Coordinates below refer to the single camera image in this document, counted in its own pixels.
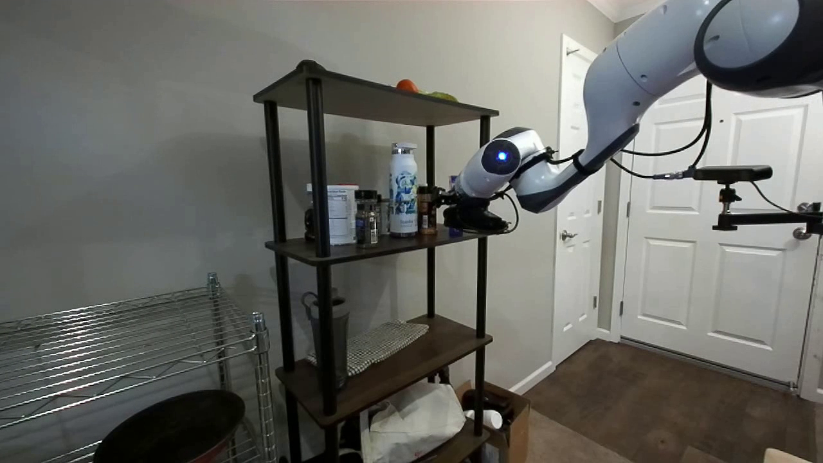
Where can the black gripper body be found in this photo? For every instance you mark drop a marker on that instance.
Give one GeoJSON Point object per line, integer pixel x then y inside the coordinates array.
{"type": "Point", "coordinates": [470, 214]}

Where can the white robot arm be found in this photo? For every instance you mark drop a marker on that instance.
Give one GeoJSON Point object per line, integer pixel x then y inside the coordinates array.
{"type": "Point", "coordinates": [759, 47]}

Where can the white container on shelf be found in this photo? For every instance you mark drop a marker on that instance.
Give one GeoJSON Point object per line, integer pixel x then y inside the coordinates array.
{"type": "Point", "coordinates": [340, 214]}

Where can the peanut butter jar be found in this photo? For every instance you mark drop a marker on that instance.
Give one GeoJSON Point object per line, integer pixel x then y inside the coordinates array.
{"type": "Point", "coordinates": [425, 210]}

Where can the white floral water bottle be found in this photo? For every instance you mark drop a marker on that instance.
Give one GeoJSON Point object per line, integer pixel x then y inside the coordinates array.
{"type": "Point", "coordinates": [402, 218]}

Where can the dark wood shelving unit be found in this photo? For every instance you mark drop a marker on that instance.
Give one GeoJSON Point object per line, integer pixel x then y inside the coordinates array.
{"type": "Point", "coordinates": [316, 408]}

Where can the white closet door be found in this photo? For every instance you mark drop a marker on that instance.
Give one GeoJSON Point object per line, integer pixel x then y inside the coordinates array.
{"type": "Point", "coordinates": [578, 219]}

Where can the green fruit on top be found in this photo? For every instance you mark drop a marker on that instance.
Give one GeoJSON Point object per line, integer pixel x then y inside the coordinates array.
{"type": "Point", "coordinates": [444, 97]}

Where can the orange fruit on top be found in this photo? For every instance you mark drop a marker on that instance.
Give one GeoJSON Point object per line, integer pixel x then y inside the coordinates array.
{"type": "Point", "coordinates": [408, 87]}

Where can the folded grey dish cloth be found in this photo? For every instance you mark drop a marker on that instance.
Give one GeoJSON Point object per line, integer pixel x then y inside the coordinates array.
{"type": "Point", "coordinates": [383, 342]}

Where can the white plastic bag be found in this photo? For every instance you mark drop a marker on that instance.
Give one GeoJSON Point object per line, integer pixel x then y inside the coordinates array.
{"type": "Point", "coordinates": [412, 422]}

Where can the white panel door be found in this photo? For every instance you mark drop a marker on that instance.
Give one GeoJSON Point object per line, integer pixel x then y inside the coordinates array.
{"type": "Point", "coordinates": [736, 296]}

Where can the dark round bowl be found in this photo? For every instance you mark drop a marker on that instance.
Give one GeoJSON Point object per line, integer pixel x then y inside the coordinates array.
{"type": "Point", "coordinates": [187, 427]}

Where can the chrome wire rack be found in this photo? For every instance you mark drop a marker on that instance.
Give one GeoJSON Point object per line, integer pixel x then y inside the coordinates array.
{"type": "Point", "coordinates": [76, 373]}

